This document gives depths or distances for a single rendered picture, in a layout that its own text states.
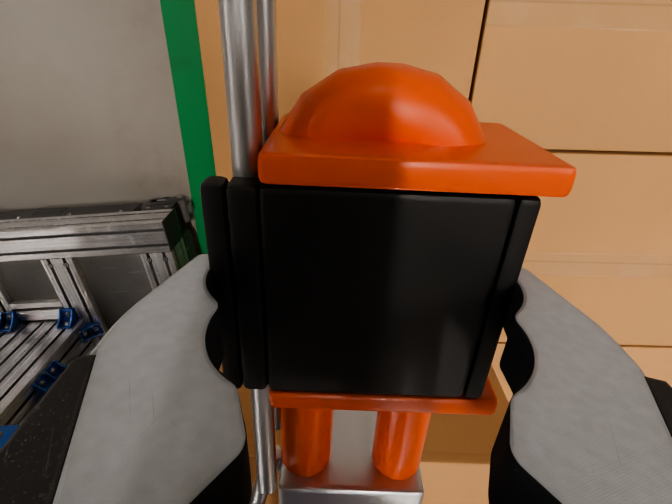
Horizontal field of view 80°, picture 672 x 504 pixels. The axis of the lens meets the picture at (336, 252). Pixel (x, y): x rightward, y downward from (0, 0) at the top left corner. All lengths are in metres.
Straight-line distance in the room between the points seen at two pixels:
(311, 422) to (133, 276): 1.16
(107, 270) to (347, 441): 1.17
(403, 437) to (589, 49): 0.64
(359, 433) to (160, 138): 1.19
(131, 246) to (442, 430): 0.98
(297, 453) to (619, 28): 0.69
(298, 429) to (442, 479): 0.32
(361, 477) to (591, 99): 0.66
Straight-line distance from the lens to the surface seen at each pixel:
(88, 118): 1.40
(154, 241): 1.19
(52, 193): 1.55
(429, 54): 0.66
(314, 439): 0.18
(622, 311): 0.98
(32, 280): 1.47
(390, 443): 0.18
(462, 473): 0.47
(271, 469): 0.18
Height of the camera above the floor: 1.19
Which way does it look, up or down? 61 degrees down
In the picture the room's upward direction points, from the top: 179 degrees counter-clockwise
